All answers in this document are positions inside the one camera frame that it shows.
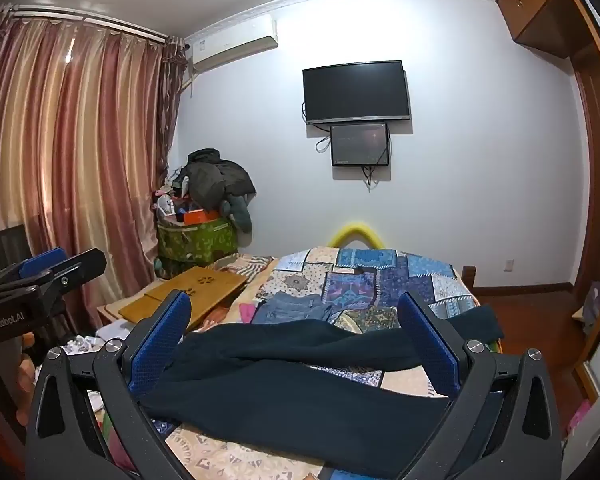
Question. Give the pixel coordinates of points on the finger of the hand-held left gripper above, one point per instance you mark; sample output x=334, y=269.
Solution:
x=42, y=261
x=80, y=262

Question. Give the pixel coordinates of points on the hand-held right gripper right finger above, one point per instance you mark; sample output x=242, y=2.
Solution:
x=430, y=345

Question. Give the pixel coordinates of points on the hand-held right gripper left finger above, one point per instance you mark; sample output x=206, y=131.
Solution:
x=157, y=345

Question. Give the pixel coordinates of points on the dark teal fleece pants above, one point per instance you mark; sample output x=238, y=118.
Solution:
x=290, y=390

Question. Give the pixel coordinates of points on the person's left hand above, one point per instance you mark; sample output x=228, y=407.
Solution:
x=27, y=367

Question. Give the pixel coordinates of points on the black chair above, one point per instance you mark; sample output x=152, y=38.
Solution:
x=5, y=245

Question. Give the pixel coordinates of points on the white cloth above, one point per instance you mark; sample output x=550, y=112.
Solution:
x=112, y=332

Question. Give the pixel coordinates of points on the wooden lap desk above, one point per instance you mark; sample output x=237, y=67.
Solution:
x=200, y=285

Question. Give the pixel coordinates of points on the pink cloth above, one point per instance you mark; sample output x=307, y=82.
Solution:
x=245, y=312

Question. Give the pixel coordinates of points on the patchwork patterned bedspread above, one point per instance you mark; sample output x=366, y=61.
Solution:
x=360, y=280

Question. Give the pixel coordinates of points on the green patterned storage box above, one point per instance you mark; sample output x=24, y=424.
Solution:
x=200, y=242

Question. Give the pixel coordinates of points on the striped cloth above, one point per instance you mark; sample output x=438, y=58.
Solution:
x=247, y=262

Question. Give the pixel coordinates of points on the pink striped curtain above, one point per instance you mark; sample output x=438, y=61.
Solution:
x=80, y=135

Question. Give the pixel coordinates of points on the orange box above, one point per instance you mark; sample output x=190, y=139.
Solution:
x=200, y=216

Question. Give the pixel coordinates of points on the blue denim jeans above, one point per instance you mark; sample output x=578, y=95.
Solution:
x=290, y=307

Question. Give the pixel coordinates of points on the yellow foam tube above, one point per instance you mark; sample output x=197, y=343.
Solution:
x=355, y=227

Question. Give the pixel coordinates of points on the grey hanging cloth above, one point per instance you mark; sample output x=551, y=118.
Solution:
x=240, y=215

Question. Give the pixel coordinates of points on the pile of dark jackets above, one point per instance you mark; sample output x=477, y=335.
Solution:
x=210, y=175

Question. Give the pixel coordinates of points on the pink item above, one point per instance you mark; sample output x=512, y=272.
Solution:
x=579, y=417

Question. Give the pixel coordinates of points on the grey plastic bag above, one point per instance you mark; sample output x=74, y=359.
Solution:
x=594, y=307

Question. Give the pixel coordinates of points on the white air conditioner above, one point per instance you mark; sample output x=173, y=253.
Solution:
x=230, y=42

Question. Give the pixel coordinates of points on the wooden wardrobe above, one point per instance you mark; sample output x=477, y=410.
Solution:
x=535, y=5

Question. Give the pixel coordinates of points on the white wall socket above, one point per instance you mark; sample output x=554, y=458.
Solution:
x=508, y=265

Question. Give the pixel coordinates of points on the small black wall monitor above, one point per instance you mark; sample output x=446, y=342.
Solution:
x=360, y=144

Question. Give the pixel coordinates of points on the white curtain rail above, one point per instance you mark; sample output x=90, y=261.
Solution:
x=105, y=22

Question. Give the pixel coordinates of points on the black wall television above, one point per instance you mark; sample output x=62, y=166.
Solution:
x=355, y=91

